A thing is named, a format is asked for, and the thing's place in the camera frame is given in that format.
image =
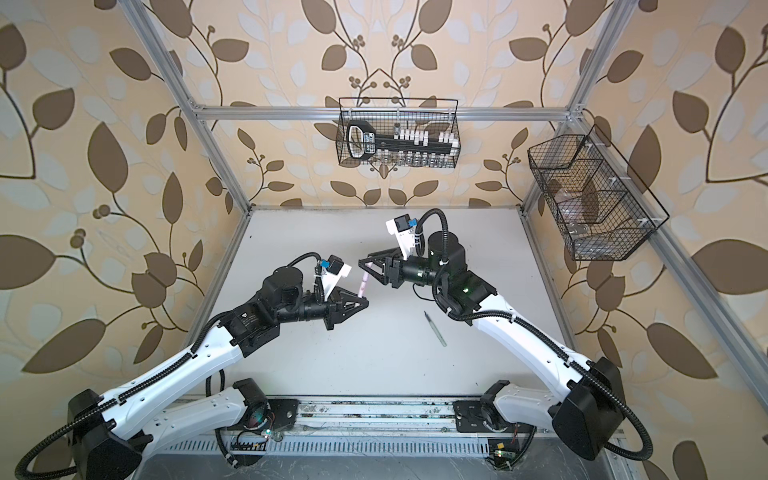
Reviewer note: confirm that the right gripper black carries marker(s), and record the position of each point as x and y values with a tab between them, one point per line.
393	268

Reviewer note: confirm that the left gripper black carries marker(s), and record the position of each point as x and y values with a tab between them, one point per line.
341	299

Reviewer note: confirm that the pink fountain pen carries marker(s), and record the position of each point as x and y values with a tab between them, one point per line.
365	279

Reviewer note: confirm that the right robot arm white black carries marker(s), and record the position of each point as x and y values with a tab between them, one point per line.
583	401

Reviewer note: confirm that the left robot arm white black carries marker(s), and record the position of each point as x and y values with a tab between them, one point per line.
109	435

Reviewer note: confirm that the black socket holder tool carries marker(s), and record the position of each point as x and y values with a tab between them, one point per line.
363	142

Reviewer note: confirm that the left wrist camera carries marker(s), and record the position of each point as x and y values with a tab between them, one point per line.
328	273

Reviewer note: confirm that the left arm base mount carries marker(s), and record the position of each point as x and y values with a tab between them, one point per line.
270	414

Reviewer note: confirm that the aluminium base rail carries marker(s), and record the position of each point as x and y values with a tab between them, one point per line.
380	426

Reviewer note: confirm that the rear wire basket black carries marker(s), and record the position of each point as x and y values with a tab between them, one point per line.
430	113

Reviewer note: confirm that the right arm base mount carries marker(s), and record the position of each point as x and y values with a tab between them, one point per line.
475	416

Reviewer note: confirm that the side wire basket black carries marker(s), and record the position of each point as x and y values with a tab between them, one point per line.
597	201

